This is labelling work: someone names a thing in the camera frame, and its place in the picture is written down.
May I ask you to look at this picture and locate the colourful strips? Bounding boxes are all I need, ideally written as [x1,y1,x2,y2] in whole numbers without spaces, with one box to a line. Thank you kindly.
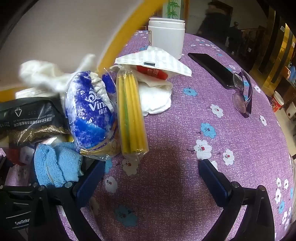
[116,67,149,160]

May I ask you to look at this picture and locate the white plastic jar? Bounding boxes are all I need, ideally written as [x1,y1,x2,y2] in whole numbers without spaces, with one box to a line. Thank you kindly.
[147,17,186,60]

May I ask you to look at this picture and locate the black smartphone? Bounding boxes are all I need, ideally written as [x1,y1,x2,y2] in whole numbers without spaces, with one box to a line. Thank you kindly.
[188,53,243,90]

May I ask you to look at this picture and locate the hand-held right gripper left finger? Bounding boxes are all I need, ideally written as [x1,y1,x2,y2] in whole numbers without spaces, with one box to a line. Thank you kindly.
[29,159,107,241]

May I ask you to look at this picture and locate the red white bucket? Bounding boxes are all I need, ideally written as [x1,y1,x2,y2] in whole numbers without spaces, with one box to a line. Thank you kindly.
[270,91,285,113]

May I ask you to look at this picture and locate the white sock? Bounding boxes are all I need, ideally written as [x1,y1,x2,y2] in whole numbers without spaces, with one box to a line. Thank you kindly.
[19,54,97,93]

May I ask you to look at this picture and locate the purple floral tablecloth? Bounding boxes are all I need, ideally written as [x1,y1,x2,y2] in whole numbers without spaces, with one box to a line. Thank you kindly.
[5,30,296,241]

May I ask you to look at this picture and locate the purple framed glasses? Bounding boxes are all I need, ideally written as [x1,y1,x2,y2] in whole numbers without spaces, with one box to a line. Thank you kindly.
[232,69,253,118]

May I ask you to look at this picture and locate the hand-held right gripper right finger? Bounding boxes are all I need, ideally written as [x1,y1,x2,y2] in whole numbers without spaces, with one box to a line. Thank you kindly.
[198,159,277,241]

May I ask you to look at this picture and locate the black packet with gold pattern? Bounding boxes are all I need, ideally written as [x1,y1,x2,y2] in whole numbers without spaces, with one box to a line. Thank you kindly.
[0,97,71,149]

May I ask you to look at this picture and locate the blue knitted cloth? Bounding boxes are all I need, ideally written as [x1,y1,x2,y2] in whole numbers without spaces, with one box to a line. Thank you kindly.
[34,144,60,188]
[55,142,84,181]

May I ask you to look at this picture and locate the blue white tissue pack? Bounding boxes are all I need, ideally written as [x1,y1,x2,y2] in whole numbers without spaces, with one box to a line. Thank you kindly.
[65,71,118,160]

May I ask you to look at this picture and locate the bamboo painted pillar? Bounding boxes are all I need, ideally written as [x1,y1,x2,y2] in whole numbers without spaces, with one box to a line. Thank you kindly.
[162,0,182,19]

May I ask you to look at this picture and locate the white packet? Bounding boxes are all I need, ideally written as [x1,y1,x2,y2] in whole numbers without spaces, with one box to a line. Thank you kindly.
[115,46,192,80]

